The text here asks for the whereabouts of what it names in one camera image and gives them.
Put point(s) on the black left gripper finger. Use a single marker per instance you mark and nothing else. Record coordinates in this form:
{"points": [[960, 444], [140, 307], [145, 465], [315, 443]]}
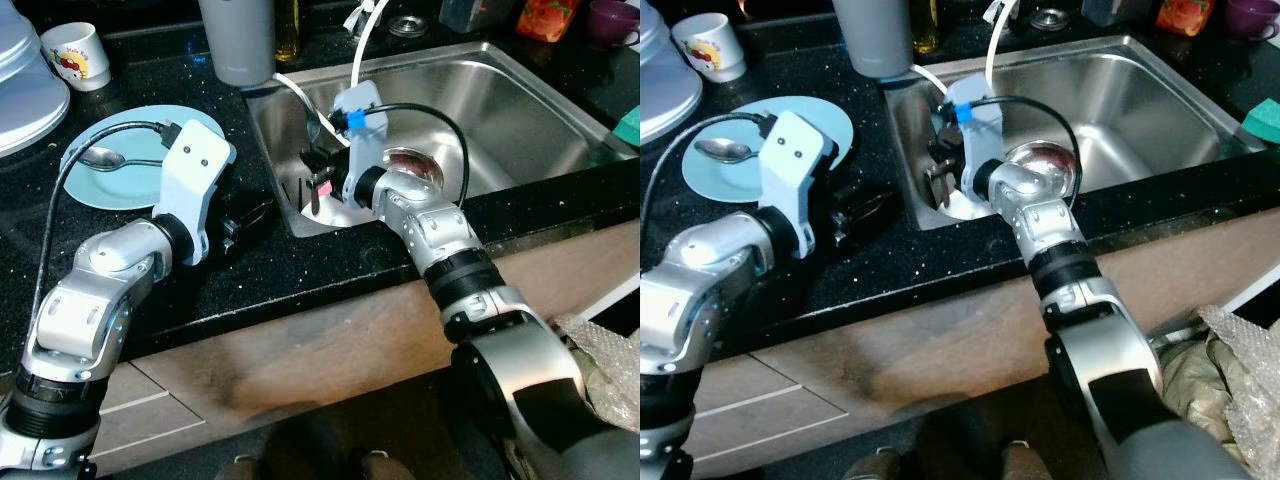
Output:
{"points": [[256, 202], [872, 199], [254, 223], [866, 220]]}

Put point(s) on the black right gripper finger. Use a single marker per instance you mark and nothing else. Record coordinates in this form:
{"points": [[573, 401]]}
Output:
{"points": [[323, 195], [314, 160], [939, 130], [939, 186]]}

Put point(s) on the white bowl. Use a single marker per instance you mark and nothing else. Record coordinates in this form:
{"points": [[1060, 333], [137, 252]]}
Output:
{"points": [[345, 212], [965, 208]]}

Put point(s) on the teal plate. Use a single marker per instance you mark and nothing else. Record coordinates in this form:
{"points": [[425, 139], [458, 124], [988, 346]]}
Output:
{"points": [[720, 180], [110, 190]]}

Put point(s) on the metal spoon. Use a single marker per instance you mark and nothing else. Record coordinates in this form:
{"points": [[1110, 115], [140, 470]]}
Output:
{"points": [[102, 158], [722, 150]]}

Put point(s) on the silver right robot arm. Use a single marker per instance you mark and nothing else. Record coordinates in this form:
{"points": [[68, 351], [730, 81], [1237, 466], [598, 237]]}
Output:
{"points": [[1110, 360], [520, 370]]}

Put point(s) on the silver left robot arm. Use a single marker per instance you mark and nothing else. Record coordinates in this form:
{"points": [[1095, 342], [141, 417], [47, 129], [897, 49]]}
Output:
{"points": [[700, 300], [90, 300]]}

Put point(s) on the yellow oil bottle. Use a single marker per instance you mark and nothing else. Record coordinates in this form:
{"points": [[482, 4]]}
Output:
{"points": [[925, 30], [288, 35]]}

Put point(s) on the grey cylindrical canister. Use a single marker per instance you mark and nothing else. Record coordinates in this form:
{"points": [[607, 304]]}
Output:
{"points": [[872, 35], [235, 40]]}

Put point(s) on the brown cabinet front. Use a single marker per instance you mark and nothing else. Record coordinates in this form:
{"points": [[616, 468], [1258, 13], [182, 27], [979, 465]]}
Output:
{"points": [[900, 340], [330, 340]]}

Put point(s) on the white tag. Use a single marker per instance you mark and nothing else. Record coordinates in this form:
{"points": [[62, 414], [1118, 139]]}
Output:
{"points": [[351, 20], [992, 12]]}

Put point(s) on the round metal sink fitting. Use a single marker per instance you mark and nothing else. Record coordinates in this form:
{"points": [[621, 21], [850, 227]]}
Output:
{"points": [[1050, 18], [407, 25]]}

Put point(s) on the stainless steel sink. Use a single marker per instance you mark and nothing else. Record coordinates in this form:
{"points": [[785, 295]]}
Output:
{"points": [[520, 110], [1150, 100]]}

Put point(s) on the dark container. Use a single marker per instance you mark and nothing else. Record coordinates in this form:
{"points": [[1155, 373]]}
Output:
{"points": [[480, 12], [1110, 10]]}

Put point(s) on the white Hello Kitty mug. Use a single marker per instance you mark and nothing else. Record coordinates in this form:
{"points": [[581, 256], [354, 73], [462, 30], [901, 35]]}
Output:
{"points": [[75, 60], [710, 50]]}

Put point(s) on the green sponge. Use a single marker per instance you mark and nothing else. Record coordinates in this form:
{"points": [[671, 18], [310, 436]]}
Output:
{"points": [[1262, 125], [630, 128]]}

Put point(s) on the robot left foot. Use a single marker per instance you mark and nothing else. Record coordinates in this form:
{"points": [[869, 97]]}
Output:
{"points": [[872, 465], [240, 466]]}

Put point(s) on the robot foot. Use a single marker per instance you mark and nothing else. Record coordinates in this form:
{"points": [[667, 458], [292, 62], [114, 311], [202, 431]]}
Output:
{"points": [[388, 466], [240, 466], [1028, 464], [872, 465]]}

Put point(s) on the orange printed packet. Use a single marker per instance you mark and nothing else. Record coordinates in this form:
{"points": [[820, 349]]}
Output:
{"points": [[548, 18], [1185, 15]]}

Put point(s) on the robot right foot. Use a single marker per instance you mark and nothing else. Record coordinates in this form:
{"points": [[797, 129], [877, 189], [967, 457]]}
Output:
{"points": [[388, 466], [1028, 464]]}

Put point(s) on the clear bubble wrap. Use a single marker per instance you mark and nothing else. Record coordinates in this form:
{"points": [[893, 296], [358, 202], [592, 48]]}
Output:
{"points": [[1260, 350], [625, 400]]}

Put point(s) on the purple mug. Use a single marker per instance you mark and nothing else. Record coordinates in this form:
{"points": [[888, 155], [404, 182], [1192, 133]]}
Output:
{"points": [[610, 22], [1250, 18]]}

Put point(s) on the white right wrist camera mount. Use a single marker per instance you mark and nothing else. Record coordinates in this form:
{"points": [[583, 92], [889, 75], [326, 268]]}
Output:
{"points": [[365, 145], [975, 140]]}

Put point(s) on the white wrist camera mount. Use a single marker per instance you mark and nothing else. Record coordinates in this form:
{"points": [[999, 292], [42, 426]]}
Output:
{"points": [[795, 160], [365, 145], [975, 140], [195, 165]]}

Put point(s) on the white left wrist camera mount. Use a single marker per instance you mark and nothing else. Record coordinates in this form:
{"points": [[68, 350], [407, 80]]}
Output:
{"points": [[195, 165], [795, 160]]}

